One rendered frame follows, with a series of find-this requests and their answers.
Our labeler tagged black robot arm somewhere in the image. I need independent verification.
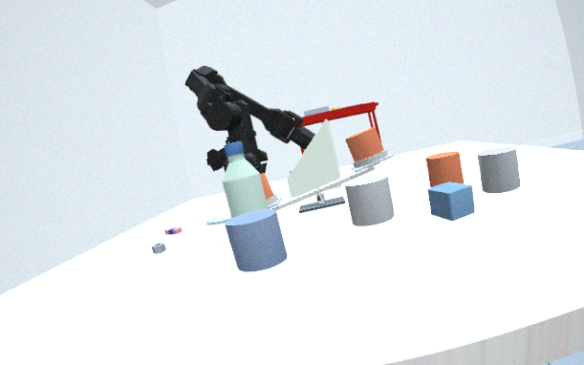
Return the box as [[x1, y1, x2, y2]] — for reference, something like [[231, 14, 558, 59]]
[[185, 65, 315, 171]]

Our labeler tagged blue cube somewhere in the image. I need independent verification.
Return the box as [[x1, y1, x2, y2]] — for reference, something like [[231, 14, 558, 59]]
[[427, 182, 475, 221]]

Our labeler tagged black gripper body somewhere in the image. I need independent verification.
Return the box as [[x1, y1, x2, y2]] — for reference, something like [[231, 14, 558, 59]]
[[227, 126, 268, 167]]

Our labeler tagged white balance scale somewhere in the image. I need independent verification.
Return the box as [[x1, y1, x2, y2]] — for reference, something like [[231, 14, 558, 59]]
[[266, 149, 395, 214]]

